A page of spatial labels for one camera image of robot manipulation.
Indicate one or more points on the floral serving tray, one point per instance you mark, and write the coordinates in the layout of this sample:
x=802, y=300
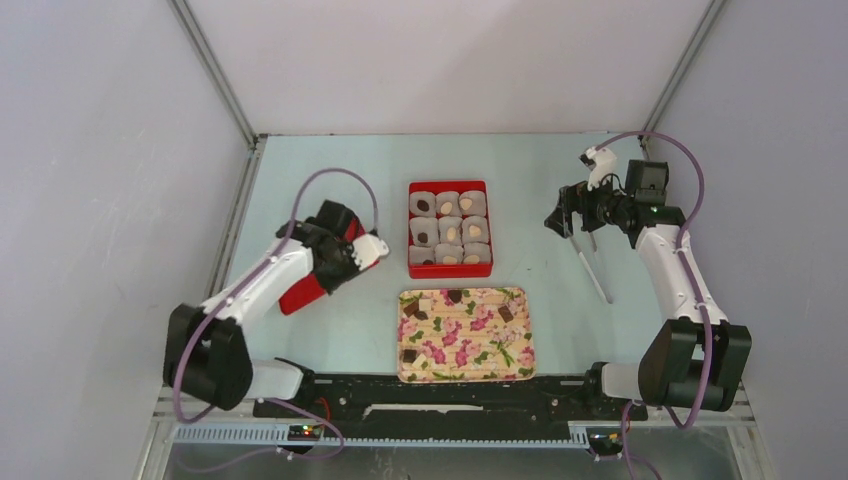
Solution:
x=468, y=341

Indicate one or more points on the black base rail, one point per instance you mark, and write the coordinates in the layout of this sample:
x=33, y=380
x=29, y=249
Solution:
x=544, y=409

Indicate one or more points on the red chocolate box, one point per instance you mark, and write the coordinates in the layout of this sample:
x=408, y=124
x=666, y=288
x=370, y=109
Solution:
x=453, y=238

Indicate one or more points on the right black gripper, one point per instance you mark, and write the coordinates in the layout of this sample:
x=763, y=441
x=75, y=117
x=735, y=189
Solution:
x=567, y=204

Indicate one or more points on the white square chocolate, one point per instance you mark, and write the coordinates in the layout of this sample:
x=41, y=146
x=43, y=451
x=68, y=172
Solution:
x=419, y=362

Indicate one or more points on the round dark chocolate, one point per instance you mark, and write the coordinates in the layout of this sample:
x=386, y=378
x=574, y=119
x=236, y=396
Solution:
x=454, y=296

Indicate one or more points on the striped brown chocolate bar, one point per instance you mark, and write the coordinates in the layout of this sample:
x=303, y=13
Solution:
x=506, y=314

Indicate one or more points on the red box lid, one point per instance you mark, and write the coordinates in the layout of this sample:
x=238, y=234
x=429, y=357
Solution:
x=301, y=294

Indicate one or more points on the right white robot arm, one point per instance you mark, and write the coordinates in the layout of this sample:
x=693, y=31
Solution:
x=698, y=356

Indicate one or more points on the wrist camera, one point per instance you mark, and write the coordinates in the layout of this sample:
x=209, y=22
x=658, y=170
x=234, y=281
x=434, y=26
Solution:
x=600, y=162
x=368, y=250

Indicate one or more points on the silver serving tongs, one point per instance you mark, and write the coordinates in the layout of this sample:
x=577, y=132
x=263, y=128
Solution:
x=586, y=249

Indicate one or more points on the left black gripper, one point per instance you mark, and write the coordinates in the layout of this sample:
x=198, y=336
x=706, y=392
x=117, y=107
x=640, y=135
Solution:
x=329, y=283

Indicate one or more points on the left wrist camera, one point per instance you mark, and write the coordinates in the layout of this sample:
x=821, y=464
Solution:
x=368, y=250

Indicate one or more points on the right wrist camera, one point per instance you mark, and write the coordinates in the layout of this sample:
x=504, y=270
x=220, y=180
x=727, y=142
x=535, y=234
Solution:
x=600, y=162

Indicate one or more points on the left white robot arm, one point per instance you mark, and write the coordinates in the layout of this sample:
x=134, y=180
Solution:
x=206, y=350

